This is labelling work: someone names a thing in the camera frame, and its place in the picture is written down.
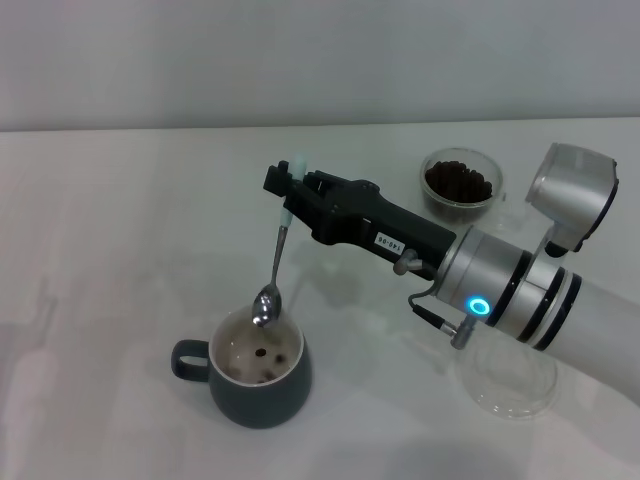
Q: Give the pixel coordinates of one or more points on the few coffee beans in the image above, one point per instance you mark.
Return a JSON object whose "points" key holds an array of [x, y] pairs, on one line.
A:
{"points": [[260, 353]]}

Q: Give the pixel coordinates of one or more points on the double-wall clear glass cup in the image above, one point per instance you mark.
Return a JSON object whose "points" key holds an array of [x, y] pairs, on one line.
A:
{"points": [[450, 212]]}

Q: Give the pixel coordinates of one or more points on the pile of coffee beans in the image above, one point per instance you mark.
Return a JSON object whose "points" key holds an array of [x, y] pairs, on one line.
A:
{"points": [[455, 180]]}

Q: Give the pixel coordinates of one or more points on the dark grey ceramic mug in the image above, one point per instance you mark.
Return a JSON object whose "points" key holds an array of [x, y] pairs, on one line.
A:
{"points": [[260, 405]]}

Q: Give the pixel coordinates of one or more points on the clear glass saucer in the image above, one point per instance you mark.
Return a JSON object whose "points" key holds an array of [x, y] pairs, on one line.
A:
{"points": [[500, 402]]}

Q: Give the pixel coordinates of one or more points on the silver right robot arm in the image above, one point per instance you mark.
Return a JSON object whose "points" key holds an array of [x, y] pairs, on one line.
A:
{"points": [[500, 280]]}

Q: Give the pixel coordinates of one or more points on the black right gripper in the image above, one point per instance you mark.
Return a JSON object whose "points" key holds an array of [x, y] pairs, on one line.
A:
{"points": [[370, 220]]}

